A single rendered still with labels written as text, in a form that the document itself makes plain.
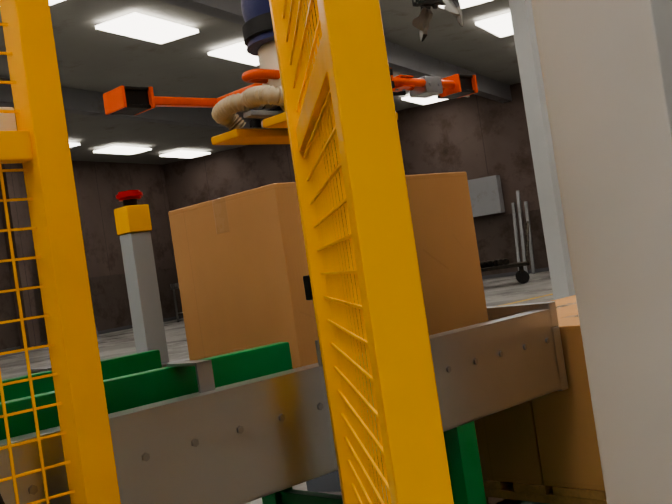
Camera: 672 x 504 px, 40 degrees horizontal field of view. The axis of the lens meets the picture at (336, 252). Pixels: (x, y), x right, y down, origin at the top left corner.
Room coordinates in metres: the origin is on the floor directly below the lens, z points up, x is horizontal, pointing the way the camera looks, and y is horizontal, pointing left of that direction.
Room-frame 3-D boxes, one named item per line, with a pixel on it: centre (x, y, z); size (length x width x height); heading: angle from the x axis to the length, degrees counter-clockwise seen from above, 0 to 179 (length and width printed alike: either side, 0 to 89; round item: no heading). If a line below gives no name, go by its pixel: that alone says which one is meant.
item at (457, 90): (2.55, -0.41, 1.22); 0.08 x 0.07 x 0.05; 134
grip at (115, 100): (2.12, 0.43, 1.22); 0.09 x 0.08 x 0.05; 44
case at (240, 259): (2.15, 0.01, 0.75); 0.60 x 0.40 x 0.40; 132
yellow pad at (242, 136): (2.21, 0.10, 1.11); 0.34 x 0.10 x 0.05; 134
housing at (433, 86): (2.46, -0.30, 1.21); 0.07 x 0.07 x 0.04; 44
